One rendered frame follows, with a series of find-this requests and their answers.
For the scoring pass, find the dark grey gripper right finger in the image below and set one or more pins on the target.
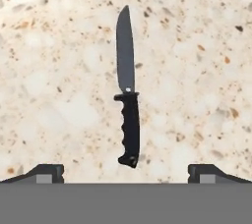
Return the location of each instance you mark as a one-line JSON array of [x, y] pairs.
[[205, 173]]

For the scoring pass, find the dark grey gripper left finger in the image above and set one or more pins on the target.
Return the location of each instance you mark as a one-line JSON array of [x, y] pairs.
[[46, 173]]

